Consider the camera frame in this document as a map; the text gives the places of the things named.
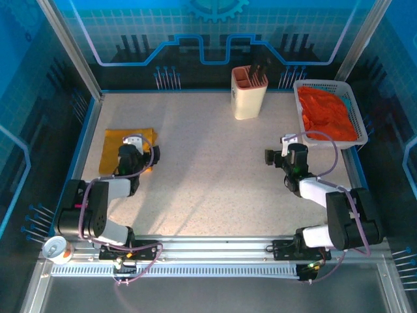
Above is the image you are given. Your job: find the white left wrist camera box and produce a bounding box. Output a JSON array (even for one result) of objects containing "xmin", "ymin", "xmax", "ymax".
[{"xmin": 122, "ymin": 135, "xmax": 144, "ymax": 154}]

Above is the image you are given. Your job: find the cream utensil holder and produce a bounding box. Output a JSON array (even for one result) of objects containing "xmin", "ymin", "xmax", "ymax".
[{"xmin": 230, "ymin": 66, "xmax": 269, "ymax": 121}]

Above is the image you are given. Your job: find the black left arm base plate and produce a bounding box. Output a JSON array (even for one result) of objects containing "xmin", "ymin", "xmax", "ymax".
[{"xmin": 98, "ymin": 239, "xmax": 162, "ymax": 261}]

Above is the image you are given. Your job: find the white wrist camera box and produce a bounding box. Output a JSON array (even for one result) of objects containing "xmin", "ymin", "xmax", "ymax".
[
  {"xmin": 122, "ymin": 135, "xmax": 144, "ymax": 154},
  {"xmin": 280, "ymin": 134, "xmax": 299, "ymax": 157}
]

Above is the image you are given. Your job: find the aluminium mounting rail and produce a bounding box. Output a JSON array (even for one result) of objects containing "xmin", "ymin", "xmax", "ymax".
[{"xmin": 38, "ymin": 234, "xmax": 392, "ymax": 265}]

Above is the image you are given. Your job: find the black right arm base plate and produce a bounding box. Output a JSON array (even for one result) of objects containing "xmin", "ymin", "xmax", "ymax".
[{"xmin": 272, "ymin": 239, "xmax": 332, "ymax": 261}]

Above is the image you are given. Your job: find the yellow t-shirt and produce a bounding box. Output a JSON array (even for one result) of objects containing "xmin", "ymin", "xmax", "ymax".
[{"xmin": 98, "ymin": 128, "xmax": 159, "ymax": 175}]

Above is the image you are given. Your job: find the white drink can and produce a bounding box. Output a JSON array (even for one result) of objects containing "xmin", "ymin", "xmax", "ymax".
[{"xmin": 42, "ymin": 236, "xmax": 75, "ymax": 265}]

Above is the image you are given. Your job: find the white slotted cable duct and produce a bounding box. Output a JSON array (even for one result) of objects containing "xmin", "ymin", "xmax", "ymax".
[{"xmin": 50, "ymin": 263, "xmax": 300, "ymax": 278}]

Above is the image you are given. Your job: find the orange t-shirt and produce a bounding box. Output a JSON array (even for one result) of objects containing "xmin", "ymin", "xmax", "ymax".
[{"xmin": 298, "ymin": 85, "xmax": 358, "ymax": 143}]

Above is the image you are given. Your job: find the black knife handle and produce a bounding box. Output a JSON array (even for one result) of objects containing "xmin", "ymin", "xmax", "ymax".
[
  {"xmin": 259, "ymin": 53, "xmax": 272, "ymax": 85},
  {"xmin": 249, "ymin": 58, "xmax": 262, "ymax": 87}
]

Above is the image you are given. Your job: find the aluminium frame post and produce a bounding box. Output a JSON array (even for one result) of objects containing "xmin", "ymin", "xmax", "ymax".
[
  {"xmin": 333, "ymin": 0, "xmax": 394, "ymax": 85},
  {"xmin": 35, "ymin": 0, "xmax": 106, "ymax": 101}
]

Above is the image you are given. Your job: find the white plastic mesh basket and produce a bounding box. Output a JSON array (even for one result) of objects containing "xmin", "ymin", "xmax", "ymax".
[{"xmin": 293, "ymin": 80, "xmax": 369, "ymax": 151}]

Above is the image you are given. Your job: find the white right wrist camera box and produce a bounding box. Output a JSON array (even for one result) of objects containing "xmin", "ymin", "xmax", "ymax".
[{"xmin": 280, "ymin": 134, "xmax": 299, "ymax": 157}]

